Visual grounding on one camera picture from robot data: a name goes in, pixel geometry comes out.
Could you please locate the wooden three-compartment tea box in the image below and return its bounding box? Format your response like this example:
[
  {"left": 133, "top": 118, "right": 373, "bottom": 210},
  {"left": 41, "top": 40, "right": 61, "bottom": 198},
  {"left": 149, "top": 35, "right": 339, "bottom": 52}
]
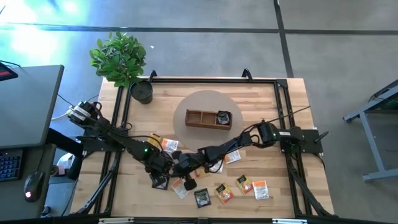
[{"left": 185, "top": 108, "right": 233, "bottom": 131}]

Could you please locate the black backlit keyboard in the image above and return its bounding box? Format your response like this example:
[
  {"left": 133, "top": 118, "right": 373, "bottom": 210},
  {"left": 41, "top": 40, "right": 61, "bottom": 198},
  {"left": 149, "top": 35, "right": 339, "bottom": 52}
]
[{"left": 0, "top": 148, "right": 24, "bottom": 183}]

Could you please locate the white power cable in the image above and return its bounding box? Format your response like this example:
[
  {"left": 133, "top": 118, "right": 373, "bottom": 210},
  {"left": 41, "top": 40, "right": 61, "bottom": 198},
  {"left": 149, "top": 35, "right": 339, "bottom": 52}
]
[{"left": 50, "top": 111, "right": 72, "bottom": 122}]

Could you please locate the grey metal side table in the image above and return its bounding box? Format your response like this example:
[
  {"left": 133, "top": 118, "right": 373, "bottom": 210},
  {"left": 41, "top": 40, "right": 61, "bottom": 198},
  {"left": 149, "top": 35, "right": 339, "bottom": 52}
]
[{"left": 342, "top": 78, "right": 398, "bottom": 182}]

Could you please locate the pink white small item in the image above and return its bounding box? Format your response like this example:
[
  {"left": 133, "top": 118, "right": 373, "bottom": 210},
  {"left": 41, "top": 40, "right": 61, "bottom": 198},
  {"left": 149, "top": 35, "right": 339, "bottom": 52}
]
[{"left": 57, "top": 152, "right": 75, "bottom": 177}]

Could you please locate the black computer mouse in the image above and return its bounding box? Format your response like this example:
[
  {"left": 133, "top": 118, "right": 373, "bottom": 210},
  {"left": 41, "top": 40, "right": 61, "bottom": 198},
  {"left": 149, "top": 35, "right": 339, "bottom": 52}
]
[{"left": 23, "top": 170, "right": 45, "bottom": 203}]

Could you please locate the black foil Ahmad tea packet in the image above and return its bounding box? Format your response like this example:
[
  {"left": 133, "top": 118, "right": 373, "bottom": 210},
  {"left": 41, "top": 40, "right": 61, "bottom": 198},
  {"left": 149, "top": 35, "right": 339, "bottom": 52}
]
[
  {"left": 216, "top": 110, "right": 232, "bottom": 126},
  {"left": 193, "top": 188, "right": 213, "bottom": 209},
  {"left": 150, "top": 173, "right": 171, "bottom": 191}
]

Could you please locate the black device red screen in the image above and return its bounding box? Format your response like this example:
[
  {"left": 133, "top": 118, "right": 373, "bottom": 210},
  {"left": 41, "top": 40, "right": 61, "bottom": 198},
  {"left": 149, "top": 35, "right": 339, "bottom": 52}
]
[{"left": 0, "top": 61, "right": 19, "bottom": 82}]

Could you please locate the white metal bracket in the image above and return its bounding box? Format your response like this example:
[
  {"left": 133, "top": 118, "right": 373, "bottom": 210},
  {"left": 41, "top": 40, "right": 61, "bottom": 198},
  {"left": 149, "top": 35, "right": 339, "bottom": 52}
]
[
  {"left": 98, "top": 217, "right": 135, "bottom": 224},
  {"left": 272, "top": 218, "right": 308, "bottom": 224}
]

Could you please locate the black clamp lever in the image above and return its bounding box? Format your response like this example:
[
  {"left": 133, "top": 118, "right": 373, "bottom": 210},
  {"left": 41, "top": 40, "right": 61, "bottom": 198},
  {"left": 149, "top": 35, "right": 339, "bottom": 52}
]
[{"left": 313, "top": 131, "right": 330, "bottom": 144}]

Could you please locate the round beige leather mat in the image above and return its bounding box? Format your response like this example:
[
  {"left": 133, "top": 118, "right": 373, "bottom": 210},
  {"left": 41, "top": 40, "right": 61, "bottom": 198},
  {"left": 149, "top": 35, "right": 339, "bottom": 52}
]
[{"left": 172, "top": 90, "right": 244, "bottom": 152}]

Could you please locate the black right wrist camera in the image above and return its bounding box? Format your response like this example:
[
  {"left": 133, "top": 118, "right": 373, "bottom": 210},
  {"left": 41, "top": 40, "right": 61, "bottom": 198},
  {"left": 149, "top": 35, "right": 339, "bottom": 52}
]
[{"left": 183, "top": 178, "right": 198, "bottom": 192}]

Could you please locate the dark grey lower desk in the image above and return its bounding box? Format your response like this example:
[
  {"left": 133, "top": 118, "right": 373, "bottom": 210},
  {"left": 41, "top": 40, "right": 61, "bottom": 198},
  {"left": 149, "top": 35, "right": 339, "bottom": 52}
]
[{"left": 0, "top": 144, "right": 57, "bottom": 222}]

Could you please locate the yellow orange Ahmad tea packet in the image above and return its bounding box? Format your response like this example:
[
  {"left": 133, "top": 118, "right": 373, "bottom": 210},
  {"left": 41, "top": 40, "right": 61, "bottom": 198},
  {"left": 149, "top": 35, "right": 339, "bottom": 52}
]
[
  {"left": 234, "top": 174, "right": 254, "bottom": 195},
  {"left": 214, "top": 182, "right": 234, "bottom": 205}
]

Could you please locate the black desk stand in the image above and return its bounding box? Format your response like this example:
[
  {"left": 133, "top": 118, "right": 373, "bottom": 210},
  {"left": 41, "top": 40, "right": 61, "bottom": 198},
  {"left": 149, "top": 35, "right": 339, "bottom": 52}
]
[{"left": 45, "top": 126, "right": 85, "bottom": 182}]

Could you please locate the green potted plant black pot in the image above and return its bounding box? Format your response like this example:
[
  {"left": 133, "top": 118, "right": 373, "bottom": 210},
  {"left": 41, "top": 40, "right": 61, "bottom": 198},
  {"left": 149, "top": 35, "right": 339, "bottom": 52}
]
[{"left": 89, "top": 30, "right": 154, "bottom": 105}]

